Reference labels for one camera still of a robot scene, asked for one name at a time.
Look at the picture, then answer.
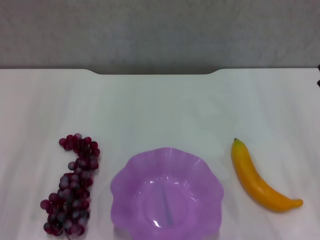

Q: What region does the yellow plastic banana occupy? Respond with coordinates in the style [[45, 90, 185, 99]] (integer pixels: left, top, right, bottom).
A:
[[230, 137, 304, 213]]

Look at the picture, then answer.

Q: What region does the red purple grape bunch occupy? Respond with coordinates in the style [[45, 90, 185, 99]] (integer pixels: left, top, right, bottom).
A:
[[39, 133, 101, 237]]

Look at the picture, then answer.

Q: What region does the purple wavy plastic plate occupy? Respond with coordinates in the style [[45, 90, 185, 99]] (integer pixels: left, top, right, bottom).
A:
[[110, 147, 225, 240]]

